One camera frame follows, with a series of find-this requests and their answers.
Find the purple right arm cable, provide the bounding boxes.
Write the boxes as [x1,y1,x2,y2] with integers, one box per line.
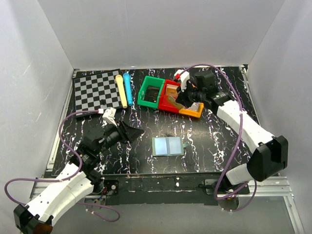
[180,63,258,212]

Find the cream yellow marker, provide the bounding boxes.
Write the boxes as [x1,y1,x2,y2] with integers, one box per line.
[115,75,128,109]

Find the tan cards in red bin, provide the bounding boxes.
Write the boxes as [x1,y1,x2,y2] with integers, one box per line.
[165,84,179,99]

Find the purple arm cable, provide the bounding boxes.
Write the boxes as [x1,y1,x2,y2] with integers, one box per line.
[180,63,258,212]
[4,110,121,223]

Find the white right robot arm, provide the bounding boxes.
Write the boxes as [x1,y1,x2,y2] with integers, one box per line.
[174,70,288,194]

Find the gold striped credit card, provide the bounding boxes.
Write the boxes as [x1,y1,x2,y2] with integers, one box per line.
[167,96,184,110]

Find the black grey checkerboard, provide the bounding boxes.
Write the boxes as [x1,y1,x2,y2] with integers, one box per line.
[73,69,122,112]

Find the white cards in orange bin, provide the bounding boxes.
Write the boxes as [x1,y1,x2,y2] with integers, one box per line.
[189,103,200,112]

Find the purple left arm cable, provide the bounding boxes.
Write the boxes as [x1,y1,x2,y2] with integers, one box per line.
[4,110,121,223]

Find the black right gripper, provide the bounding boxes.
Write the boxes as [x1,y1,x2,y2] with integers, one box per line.
[175,80,205,109]

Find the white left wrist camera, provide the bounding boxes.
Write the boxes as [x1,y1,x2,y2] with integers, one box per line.
[97,107,117,126]

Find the orange plastic bin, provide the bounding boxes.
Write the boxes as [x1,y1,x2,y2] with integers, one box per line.
[179,103,204,118]

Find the red plastic bin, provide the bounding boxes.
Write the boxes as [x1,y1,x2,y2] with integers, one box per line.
[158,79,180,114]

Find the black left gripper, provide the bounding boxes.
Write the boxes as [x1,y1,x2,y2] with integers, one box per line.
[97,119,144,155]

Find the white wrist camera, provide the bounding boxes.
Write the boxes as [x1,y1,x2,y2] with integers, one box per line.
[97,107,117,126]
[174,69,190,92]

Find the black cards in green bin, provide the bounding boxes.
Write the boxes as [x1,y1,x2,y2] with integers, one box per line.
[144,85,160,103]

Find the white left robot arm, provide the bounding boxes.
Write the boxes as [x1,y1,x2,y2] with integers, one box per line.
[14,121,144,234]

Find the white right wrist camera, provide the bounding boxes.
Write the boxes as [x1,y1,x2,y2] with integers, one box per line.
[174,69,190,92]

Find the green plastic bin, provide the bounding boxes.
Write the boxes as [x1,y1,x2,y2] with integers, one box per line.
[137,76,165,109]

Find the mint green card holder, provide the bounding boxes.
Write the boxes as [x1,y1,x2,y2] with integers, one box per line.
[152,136,189,156]

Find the blue marker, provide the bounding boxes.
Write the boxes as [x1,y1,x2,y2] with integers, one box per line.
[123,72,133,106]

